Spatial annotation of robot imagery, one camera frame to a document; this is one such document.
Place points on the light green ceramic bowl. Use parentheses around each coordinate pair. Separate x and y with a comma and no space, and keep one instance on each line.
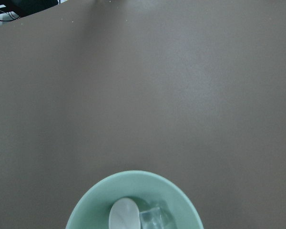
(146,189)

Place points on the white ceramic spoon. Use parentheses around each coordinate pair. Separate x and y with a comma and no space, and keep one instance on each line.
(124,214)

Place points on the clear ice cube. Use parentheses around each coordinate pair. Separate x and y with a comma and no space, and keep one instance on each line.
(151,219)

